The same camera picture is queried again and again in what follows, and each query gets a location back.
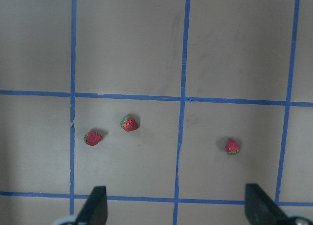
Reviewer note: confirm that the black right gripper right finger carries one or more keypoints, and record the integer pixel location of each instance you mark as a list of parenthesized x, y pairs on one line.
[(260, 209)]

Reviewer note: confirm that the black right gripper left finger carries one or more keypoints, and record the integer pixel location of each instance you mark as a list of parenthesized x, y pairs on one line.
[(95, 209)]

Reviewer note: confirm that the red strawberry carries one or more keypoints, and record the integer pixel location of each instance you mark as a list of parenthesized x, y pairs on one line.
[(92, 138), (232, 147), (128, 123)]

